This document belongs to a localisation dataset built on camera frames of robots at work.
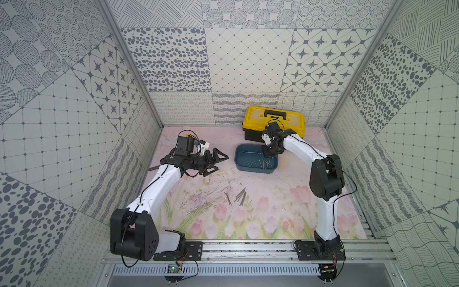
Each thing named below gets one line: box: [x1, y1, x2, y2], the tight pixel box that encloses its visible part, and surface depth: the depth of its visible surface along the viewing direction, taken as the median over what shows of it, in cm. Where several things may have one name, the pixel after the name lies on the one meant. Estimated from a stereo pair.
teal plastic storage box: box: [234, 143, 279, 174], surface depth 103 cm
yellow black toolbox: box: [242, 105, 306, 143], surface depth 106 cm
